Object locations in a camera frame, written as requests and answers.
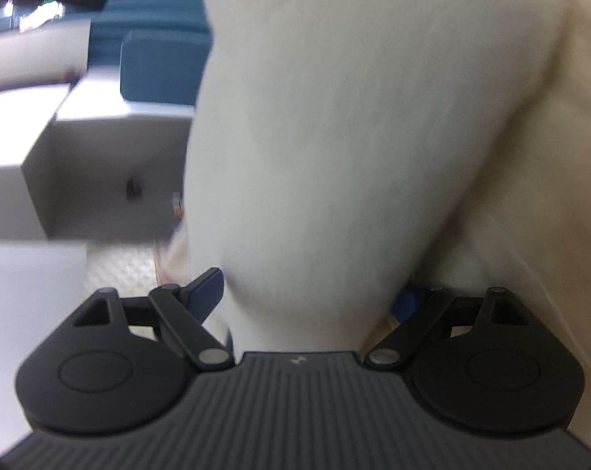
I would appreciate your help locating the cream quilted headboard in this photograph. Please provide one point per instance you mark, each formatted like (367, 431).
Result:
(130, 268)

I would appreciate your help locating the blue upholstered chair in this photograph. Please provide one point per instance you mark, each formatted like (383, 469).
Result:
(163, 67)

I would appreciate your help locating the grey bedside shelf unit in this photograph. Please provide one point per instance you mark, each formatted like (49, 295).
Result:
(78, 162)

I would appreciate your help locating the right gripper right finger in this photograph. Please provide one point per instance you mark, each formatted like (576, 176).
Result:
(484, 364)

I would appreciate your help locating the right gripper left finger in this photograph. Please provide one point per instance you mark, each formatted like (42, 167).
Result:
(116, 363)

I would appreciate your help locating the cream striped fleece sweater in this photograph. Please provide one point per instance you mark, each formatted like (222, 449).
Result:
(343, 147)

